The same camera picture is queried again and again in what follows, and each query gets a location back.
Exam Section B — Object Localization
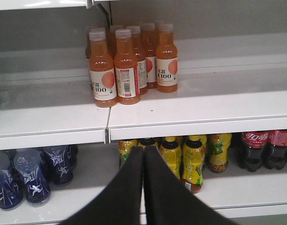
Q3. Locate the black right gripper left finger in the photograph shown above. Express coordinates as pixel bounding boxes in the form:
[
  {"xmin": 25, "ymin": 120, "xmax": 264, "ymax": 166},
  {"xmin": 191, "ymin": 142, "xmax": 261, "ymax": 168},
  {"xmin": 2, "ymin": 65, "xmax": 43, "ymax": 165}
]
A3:
[{"xmin": 61, "ymin": 147, "xmax": 143, "ymax": 225}]

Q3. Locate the blue sports drink bottle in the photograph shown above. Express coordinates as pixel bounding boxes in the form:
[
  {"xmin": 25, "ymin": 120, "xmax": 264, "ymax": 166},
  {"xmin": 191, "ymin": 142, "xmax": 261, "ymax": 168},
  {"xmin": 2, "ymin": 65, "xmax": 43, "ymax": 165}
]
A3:
[
  {"xmin": 43, "ymin": 145, "xmax": 73, "ymax": 186},
  {"xmin": 0, "ymin": 152, "xmax": 23, "ymax": 210},
  {"xmin": 14, "ymin": 148, "xmax": 51, "ymax": 207}
]

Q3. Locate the black cola bottle red label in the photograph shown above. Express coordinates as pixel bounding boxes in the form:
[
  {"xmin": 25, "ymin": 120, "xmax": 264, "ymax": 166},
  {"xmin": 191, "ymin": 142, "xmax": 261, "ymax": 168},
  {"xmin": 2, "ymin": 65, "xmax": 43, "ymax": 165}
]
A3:
[
  {"xmin": 239, "ymin": 131, "xmax": 268, "ymax": 172},
  {"xmin": 263, "ymin": 129, "xmax": 287, "ymax": 170}
]

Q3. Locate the yellow lemon tea bottle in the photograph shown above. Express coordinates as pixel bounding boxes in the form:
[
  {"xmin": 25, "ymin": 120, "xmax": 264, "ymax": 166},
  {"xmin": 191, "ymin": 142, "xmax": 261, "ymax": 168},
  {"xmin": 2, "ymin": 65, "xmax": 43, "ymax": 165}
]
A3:
[
  {"xmin": 138, "ymin": 138, "xmax": 158, "ymax": 148},
  {"xmin": 209, "ymin": 133, "xmax": 232, "ymax": 173},
  {"xmin": 181, "ymin": 135, "xmax": 205, "ymax": 194},
  {"xmin": 118, "ymin": 139, "xmax": 138, "ymax": 167},
  {"xmin": 160, "ymin": 136, "xmax": 182, "ymax": 179}
]

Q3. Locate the white store shelving unit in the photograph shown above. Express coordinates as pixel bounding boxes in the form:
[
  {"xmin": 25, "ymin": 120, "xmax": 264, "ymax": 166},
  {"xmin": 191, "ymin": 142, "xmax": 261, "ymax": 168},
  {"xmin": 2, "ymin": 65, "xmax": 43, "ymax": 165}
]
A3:
[{"xmin": 0, "ymin": 0, "xmax": 287, "ymax": 225}]

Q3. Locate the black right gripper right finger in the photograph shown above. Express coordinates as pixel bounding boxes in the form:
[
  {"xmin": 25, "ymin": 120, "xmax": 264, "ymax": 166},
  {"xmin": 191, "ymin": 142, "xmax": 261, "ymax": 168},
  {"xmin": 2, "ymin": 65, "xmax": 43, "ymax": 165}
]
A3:
[{"xmin": 144, "ymin": 146, "xmax": 235, "ymax": 225}]

